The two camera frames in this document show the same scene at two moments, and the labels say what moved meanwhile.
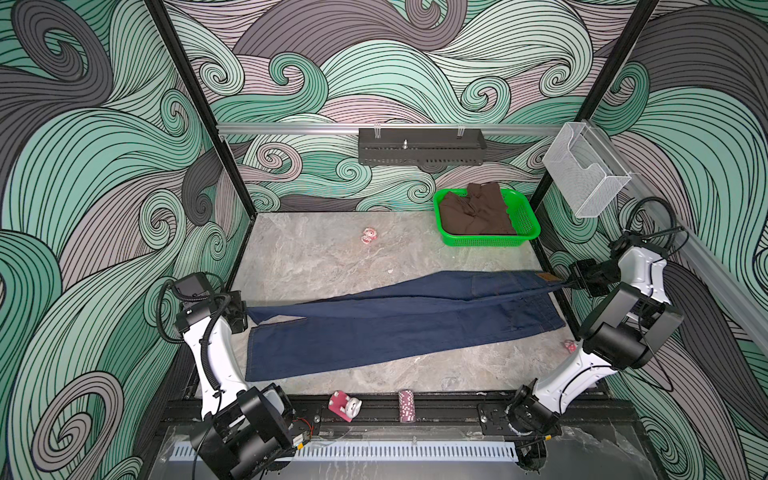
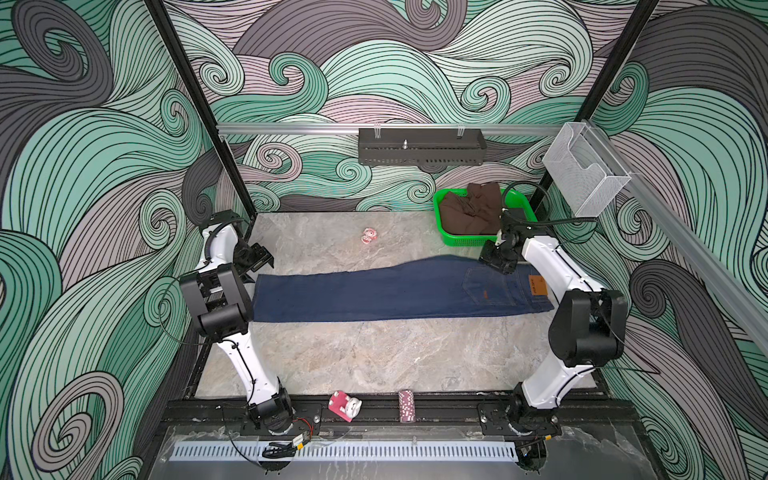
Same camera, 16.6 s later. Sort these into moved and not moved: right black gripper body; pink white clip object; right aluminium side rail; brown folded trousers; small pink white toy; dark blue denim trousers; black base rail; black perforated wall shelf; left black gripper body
Moved: dark blue denim trousers; left black gripper body; right black gripper body
Not moved: pink white clip object; black perforated wall shelf; brown folded trousers; right aluminium side rail; small pink white toy; black base rail
